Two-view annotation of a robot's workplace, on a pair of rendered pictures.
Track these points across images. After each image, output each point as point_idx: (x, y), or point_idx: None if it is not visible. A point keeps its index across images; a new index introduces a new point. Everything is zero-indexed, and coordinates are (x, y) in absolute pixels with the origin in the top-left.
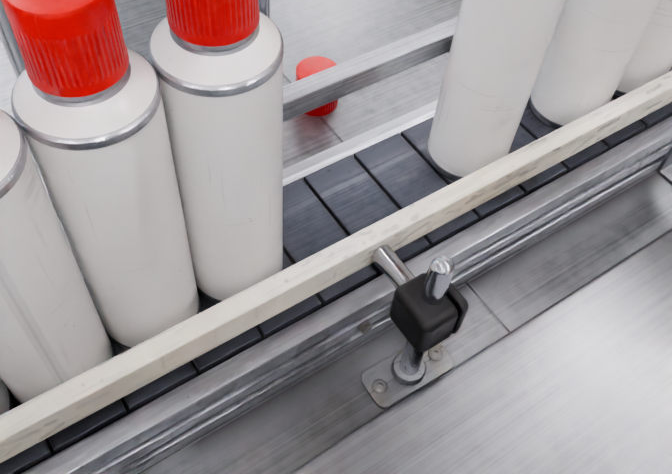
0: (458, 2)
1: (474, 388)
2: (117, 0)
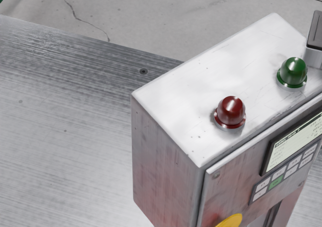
0: None
1: None
2: (308, 225)
